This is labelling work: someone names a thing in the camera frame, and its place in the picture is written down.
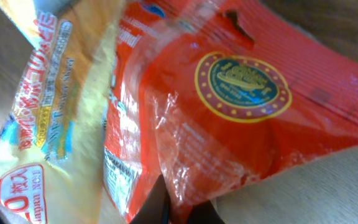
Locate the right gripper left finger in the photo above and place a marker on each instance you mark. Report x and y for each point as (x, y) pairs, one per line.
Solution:
(156, 208)

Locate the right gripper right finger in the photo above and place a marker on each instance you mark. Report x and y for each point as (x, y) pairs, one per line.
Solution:
(204, 213)

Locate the beige snack bag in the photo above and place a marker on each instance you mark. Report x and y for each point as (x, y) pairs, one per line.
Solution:
(51, 146)

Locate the red snack bag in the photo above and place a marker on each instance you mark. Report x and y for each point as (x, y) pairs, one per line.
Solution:
(215, 95)

